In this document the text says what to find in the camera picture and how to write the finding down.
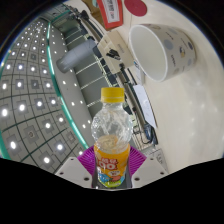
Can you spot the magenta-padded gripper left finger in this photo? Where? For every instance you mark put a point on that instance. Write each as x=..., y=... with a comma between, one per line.
x=71, y=166

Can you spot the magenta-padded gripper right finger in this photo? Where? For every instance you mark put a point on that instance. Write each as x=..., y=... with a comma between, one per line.
x=151, y=168

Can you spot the yellow-capped clear drink bottle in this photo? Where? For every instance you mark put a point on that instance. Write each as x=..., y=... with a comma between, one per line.
x=111, y=133

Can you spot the black desk telephone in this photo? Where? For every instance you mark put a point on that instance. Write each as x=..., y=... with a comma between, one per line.
x=150, y=136

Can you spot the group of ceiling lights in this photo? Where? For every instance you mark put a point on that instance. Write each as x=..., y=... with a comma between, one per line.
x=21, y=107

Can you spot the row of black office chairs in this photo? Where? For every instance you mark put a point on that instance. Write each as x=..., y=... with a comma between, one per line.
x=96, y=50

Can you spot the black clip-like tool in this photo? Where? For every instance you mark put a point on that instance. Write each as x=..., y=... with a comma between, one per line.
x=112, y=54

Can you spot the white patterned paper cup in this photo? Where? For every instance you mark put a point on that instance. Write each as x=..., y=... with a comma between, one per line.
x=173, y=50

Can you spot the red-edged open cardboard box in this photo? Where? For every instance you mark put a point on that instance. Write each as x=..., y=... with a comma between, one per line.
x=111, y=13

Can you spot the flat round red coaster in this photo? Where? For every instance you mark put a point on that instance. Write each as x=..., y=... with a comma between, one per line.
x=136, y=6

